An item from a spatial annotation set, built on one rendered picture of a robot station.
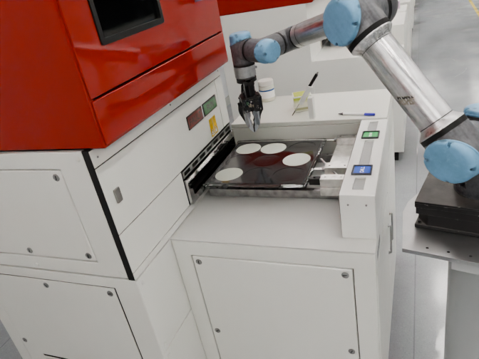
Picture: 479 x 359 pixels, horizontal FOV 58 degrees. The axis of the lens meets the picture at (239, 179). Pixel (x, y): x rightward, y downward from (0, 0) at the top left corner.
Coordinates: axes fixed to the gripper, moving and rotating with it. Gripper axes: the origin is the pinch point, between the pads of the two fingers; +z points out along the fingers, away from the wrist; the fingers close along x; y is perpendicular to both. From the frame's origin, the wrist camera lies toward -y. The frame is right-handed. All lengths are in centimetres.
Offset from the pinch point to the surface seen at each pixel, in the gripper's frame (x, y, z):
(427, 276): 75, -4, 99
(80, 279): -65, 43, 19
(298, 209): 5.4, 35.9, 16.7
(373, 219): 20, 60, 9
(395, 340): 42, 28, 99
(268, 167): 0.7, 16.8, 9.1
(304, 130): 20.2, -2.8, 6.7
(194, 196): -26.9, 19.9, 12.2
